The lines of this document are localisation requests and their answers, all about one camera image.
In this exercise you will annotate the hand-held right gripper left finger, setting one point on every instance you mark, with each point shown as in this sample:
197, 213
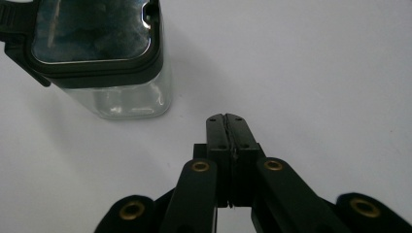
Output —
217, 136

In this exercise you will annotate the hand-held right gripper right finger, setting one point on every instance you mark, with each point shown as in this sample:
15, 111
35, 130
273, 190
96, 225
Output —
243, 136

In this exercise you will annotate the clear square jar black lid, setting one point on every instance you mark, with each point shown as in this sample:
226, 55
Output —
94, 55

